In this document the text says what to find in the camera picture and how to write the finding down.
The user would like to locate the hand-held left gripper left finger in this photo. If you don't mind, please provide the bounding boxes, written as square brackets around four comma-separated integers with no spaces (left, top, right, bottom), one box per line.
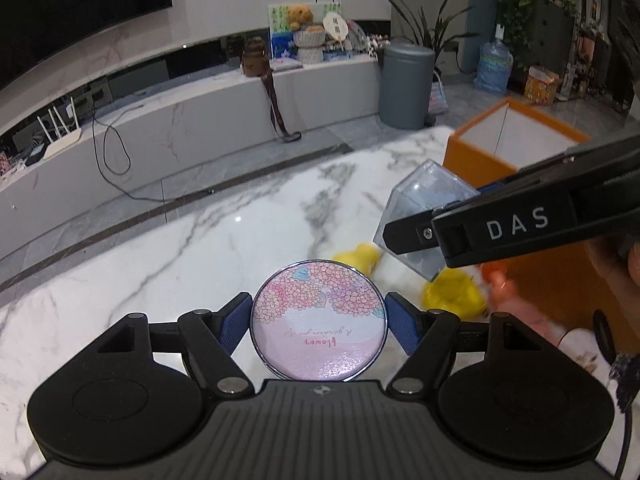
[75,292,254,397]

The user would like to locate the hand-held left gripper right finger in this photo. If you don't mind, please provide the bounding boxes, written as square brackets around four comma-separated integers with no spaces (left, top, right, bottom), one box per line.
[385,292,566,396]

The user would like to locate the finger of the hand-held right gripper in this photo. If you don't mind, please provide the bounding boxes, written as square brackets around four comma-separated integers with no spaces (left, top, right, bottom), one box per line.
[475,136,640,197]
[384,200,468,257]

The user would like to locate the clear plastic cube box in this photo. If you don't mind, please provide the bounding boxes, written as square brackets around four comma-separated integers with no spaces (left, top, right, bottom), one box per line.
[374,159,482,283]

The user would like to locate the orange cardboard box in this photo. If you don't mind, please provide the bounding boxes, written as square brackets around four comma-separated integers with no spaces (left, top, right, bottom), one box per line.
[442,97,640,353]

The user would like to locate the yellow tape measure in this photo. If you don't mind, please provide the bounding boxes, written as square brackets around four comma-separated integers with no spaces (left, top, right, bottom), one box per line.
[422,267,489,319]

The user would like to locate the round pink floral mirror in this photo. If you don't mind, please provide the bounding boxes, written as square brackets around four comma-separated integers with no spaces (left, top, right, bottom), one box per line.
[250,260,387,384]

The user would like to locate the person's right hand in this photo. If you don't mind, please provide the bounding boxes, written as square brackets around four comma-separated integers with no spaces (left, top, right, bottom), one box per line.
[586,240,640,311]

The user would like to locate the orange printed carton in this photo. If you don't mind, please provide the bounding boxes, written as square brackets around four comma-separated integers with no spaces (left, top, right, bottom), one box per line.
[523,65,562,107]

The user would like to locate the blue water jug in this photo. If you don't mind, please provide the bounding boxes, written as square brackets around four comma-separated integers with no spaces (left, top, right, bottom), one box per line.
[474,39,515,94]

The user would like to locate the dark cabinet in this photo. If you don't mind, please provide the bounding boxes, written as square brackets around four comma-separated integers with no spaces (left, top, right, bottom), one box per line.
[527,0,577,86]

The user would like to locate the woven pastel basket bag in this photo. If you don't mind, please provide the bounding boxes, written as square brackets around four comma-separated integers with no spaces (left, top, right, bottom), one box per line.
[429,71,449,117]

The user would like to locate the grey trash can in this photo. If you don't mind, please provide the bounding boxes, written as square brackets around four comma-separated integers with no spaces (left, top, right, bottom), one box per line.
[378,42,436,130]

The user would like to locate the long-leaf potted plant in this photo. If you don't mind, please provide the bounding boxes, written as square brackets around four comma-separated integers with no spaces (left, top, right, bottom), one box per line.
[384,0,482,68]

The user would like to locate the white marble television console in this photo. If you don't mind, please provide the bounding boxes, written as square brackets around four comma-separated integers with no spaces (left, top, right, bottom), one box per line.
[0,30,391,261]

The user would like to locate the round painted fan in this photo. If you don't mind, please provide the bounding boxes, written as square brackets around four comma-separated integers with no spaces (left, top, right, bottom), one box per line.
[347,21,368,53]

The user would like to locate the white paddle fan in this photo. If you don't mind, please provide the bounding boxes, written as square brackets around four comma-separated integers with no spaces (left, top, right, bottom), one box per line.
[322,14,352,44]

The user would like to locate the brown leather bag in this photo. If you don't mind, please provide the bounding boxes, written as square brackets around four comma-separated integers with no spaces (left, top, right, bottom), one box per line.
[241,36,302,144]

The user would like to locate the brown teddy bear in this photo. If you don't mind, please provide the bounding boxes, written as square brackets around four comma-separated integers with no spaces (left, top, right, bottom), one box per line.
[286,4,325,32]

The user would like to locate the teddy bear in basket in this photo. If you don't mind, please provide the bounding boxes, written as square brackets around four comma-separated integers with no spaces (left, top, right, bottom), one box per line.
[268,1,344,59]

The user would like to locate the white router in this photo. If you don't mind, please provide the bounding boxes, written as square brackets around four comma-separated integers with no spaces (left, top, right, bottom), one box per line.
[37,100,84,161]

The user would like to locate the black television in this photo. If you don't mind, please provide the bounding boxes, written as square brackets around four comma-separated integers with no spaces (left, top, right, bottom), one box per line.
[0,0,174,92]

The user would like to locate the black cable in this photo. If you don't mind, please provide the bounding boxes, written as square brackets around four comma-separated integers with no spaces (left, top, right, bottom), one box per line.
[91,105,217,202]

